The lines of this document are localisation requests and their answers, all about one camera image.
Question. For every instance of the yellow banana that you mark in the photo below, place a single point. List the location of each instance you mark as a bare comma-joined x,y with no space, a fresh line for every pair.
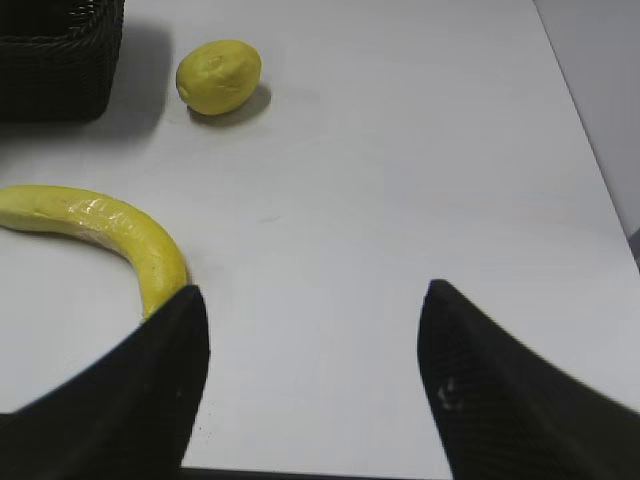
93,217

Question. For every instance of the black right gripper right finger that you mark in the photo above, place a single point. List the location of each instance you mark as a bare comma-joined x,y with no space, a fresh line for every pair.
503,412

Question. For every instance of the yellow lemon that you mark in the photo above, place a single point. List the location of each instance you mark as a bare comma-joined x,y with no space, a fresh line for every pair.
218,77

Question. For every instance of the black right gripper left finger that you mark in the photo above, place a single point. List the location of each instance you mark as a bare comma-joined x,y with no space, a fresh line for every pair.
130,415

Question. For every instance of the black woven basket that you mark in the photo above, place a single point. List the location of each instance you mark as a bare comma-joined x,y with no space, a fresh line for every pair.
58,59

